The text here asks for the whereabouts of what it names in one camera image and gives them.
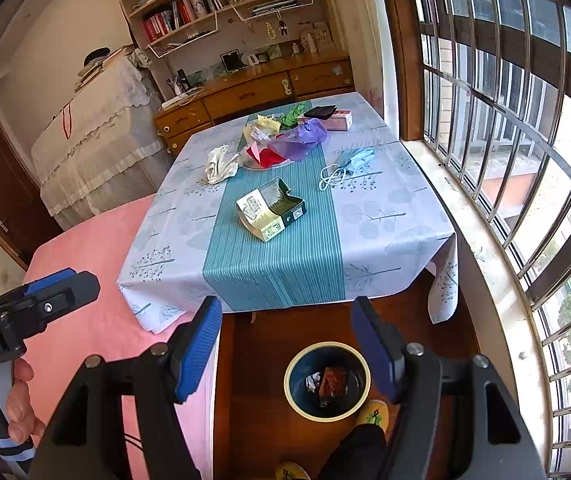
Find yellow slipper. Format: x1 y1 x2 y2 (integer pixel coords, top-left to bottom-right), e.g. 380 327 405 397
276 461 311 480
355 400 389 429

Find white lace furniture cover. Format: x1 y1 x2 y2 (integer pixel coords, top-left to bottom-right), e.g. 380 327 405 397
30 54 177 231

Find brown packet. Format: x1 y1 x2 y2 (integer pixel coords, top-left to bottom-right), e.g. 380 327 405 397
318 367 349 407

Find pink bed sheet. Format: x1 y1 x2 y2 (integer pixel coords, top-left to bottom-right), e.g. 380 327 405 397
20 194 216 480

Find dark blue trash bin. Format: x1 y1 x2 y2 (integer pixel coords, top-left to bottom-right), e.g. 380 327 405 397
284 341 371 418

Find table with printed tablecloth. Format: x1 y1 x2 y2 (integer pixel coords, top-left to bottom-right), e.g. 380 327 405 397
116 92 459 335

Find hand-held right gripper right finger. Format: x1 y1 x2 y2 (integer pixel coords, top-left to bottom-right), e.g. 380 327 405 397
350 296 553 480

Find row of red books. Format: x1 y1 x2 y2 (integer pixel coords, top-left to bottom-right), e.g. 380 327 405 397
143 2 192 44

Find red plastic bag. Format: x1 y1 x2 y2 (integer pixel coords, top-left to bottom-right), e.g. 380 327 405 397
244 142 291 167

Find pink box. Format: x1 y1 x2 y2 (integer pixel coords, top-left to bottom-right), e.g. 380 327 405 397
298 111 353 132

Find brown wooden door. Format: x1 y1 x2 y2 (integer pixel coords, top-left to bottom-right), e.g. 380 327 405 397
0 119 64 267

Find person's leg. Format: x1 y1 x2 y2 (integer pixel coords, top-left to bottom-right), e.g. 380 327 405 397
318 424 389 480

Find black wallet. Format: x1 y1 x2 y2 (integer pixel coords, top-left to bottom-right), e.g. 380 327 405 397
303 105 338 121

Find green carton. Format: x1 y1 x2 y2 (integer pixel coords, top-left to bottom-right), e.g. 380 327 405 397
236 177 307 243

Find yellow crumpled paper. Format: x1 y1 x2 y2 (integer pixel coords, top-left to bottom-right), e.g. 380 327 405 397
243 114 281 144

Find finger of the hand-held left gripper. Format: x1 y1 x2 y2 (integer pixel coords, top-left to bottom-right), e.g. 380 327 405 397
0 271 101 335
22 268 77 297

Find wooden desk with drawers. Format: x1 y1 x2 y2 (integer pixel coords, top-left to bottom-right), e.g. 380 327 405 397
153 52 355 154

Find person's left hand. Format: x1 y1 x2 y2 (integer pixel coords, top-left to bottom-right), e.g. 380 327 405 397
4 359 46 445

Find blue face mask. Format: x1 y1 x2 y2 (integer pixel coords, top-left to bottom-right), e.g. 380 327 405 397
319 146 377 192

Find beige curtain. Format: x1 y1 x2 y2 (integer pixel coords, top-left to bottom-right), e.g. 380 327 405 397
323 0 400 133

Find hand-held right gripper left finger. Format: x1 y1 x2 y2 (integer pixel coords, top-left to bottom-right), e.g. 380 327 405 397
28 296 223 480

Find metal window grille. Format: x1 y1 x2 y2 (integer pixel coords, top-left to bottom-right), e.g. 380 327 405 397
405 0 571 480

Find purple plastic bag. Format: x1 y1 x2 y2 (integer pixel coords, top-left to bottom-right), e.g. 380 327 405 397
267 119 327 162

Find white wire shelf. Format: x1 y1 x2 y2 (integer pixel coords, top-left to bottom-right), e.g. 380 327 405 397
146 10 219 59
230 0 314 22

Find stack of books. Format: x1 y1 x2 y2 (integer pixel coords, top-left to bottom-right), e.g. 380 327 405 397
74 50 134 92

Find green crumpled paper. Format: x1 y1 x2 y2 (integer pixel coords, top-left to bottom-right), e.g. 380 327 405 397
280 102 306 126

